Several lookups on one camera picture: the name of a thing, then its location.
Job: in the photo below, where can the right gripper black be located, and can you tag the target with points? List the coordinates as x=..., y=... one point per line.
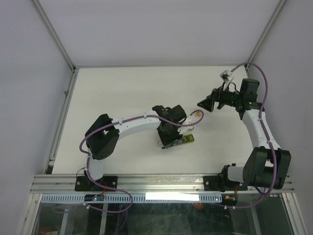
x=208, y=104

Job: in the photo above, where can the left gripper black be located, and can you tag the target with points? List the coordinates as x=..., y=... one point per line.
x=167, y=141

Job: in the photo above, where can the gold bottle cap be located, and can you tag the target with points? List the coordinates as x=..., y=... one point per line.
x=198, y=114

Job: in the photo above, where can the weekly pill organizer strip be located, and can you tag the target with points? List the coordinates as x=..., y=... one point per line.
x=185, y=140

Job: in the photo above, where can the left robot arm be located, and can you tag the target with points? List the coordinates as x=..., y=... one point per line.
x=102, y=137

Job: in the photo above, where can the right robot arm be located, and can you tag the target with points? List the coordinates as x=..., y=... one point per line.
x=268, y=164

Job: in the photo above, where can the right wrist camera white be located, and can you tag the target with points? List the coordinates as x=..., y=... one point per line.
x=227, y=77

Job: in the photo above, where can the white slotted cable duct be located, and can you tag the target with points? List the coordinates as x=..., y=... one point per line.
x=149, y=197

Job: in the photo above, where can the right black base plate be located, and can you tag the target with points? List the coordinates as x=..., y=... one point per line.
x=218, y=183

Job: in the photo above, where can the left aluminium frame post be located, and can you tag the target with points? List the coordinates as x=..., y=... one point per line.
x=53, y=34

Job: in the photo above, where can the aluminium frame post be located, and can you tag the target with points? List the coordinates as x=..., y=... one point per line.
x=53, y=34
x=268, y=27

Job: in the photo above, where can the right aluminium frame post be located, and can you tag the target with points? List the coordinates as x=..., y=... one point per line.
x=268, y=27

